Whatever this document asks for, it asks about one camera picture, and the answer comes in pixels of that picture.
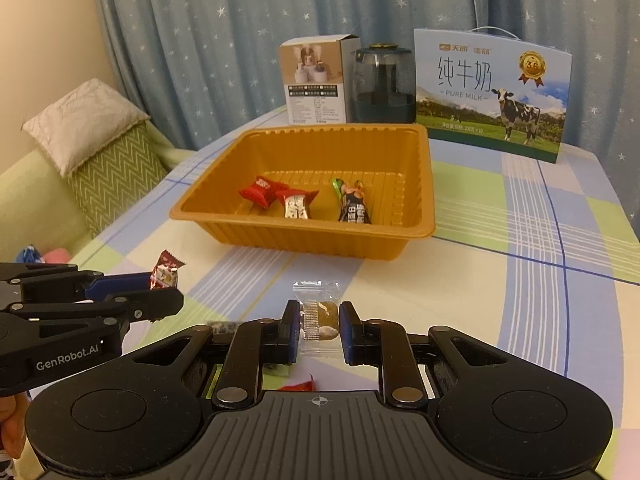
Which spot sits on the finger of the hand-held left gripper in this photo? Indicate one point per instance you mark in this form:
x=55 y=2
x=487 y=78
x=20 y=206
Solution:
x=120 y=282
x=150 y=305

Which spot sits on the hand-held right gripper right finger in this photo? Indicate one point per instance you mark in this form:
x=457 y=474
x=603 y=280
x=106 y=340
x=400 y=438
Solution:
x=350 y=335

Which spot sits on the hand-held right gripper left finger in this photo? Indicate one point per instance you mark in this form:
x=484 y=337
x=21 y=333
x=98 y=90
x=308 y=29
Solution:
x=292 y=332

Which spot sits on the clear packet with brown candy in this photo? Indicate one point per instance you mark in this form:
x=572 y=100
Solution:
x=320 y=317

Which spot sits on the red brown candy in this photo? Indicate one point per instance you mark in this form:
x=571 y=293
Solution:
x=165 y=272

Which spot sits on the large red snack packet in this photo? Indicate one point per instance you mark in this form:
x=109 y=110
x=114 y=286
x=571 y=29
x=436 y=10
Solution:
x=297 y=385

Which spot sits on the grey clear snack packet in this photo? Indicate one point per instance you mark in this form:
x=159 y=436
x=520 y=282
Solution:
x=222 y=328

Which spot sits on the red orange candy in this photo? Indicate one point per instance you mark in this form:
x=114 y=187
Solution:
x=297 y=203

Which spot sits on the black green snack packet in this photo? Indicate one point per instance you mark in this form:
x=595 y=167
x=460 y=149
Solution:
x=352 y=205

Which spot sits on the red square snack packet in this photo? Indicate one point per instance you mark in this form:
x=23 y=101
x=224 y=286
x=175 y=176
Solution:
x=260 y=190

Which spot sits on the orange plastic tray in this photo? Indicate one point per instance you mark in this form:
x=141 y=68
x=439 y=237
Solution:
x=300 y=155

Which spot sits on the person's left hand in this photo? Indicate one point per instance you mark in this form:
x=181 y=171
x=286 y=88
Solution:
x=11 y=425

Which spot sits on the pink cloth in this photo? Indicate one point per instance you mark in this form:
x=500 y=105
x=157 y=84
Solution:
x=57 y=255

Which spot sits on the blue patterned cloth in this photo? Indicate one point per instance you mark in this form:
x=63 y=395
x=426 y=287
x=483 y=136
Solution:
x=29 y=254

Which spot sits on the green zigzag cushion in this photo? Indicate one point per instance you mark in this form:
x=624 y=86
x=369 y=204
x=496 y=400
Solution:
x=120 y=175

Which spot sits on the light green sofa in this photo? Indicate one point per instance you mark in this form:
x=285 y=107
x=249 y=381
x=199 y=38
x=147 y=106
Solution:
x=30 y=200

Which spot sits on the white pillow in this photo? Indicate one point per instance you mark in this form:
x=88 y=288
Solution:
x=85 y=120

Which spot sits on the checked tablecloth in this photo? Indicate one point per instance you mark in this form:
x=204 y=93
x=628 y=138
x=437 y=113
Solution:
x=500 y=240

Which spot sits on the humidifier cardboard box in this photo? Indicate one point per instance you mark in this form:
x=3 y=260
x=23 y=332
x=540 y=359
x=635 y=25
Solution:
x=315 y=85

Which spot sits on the dark green humidifier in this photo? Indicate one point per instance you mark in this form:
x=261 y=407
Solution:
x=380 y=85

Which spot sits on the blue star curtain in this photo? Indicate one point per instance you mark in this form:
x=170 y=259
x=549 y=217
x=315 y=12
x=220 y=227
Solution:
x=225 y=35

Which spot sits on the milk carton box with cow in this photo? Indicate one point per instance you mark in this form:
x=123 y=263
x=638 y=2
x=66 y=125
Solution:
x=475 y=85

